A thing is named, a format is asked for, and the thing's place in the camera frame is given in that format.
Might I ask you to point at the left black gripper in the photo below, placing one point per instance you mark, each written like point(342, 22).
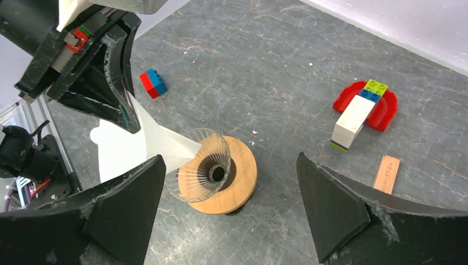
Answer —
point(80, 56)

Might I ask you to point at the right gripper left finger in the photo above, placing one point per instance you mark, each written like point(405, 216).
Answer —
point(110, 223)

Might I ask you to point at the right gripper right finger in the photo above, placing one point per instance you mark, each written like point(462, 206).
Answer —
point(353, 223)

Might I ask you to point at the white paper coffee filter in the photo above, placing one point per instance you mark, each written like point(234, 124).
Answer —
point(120, 151)

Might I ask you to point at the clear glass dripper cone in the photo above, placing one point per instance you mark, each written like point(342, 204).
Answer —
point(204, 175)

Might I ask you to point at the round wooden dripper holder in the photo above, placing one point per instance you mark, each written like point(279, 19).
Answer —
point(239, 186)

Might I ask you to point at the red and blue block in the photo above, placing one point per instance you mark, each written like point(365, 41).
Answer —
point(153, 83)

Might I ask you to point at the small wooden block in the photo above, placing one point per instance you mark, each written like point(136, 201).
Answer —
point(386, 174)

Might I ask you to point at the white stacked block tower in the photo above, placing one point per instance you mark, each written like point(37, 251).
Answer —
point(355, 103)

